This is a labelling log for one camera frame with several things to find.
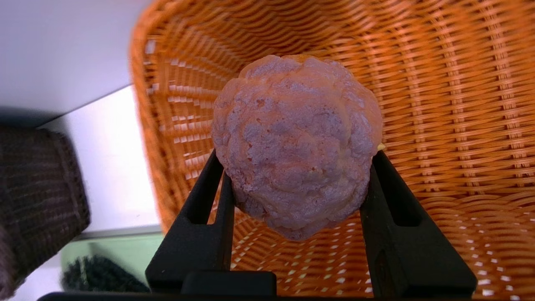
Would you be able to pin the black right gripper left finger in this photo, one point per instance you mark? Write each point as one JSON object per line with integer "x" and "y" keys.
{"x": 196, "y": 246}

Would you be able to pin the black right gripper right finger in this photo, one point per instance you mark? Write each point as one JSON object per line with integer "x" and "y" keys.
{"x": 409, "y": 251}

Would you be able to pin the round cream puff bread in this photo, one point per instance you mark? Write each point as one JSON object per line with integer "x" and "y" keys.
{"x": 296, "y": 146}

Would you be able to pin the orange wicker basket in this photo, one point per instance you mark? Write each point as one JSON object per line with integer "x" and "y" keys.
{"x": 451, "y": 104}

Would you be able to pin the dark brown wicker basket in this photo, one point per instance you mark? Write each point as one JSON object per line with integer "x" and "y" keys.
{"x": 37, "y": 196}

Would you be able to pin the light green plastic tray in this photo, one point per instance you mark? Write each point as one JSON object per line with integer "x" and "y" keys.
{"x": 133, "y": 251}

